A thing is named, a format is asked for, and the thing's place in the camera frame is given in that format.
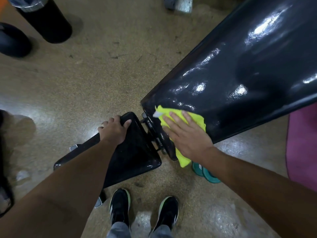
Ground person's left hand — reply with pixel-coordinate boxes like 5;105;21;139
97;115;132;147

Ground person's right hand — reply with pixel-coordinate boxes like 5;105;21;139
162;110;215;164

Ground person's grey trouser leg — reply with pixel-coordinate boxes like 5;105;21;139
106;221;132;238
148;224;174;238

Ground black round trash bin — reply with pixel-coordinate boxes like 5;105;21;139
7;0;73;44

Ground person's right grey trouser leg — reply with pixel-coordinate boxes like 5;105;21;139
148;224;174;238

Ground person's left black shoe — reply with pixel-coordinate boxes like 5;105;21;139
109;188;131;228

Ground black bag with straps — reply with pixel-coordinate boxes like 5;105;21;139
0;110;15;218

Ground person's right forearm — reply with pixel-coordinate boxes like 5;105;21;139
200;146;317;238

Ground person's right black shoe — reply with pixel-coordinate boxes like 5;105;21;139
152;195;180;232

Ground pink exercise mat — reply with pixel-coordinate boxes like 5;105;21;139
285;102;317;193

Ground person's black shoe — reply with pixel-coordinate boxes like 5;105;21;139
109;188;131;228
152;195;180;232

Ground person's left grey trouser leg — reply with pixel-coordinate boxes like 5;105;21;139
106;221;132;238

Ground person's left forearm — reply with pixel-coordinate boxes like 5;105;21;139
0;140;117;238

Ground yellow cleaning cloth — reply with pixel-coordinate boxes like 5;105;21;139
153;105;206;168

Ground black round object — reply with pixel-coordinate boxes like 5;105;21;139
0;22;33;58

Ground black padded gym bench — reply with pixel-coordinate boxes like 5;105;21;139
53;0;317;209

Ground teal dumbbell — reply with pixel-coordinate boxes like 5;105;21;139
192;161;222;184

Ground grey metal dumbbell rack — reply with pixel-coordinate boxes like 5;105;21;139
163;0;194;14

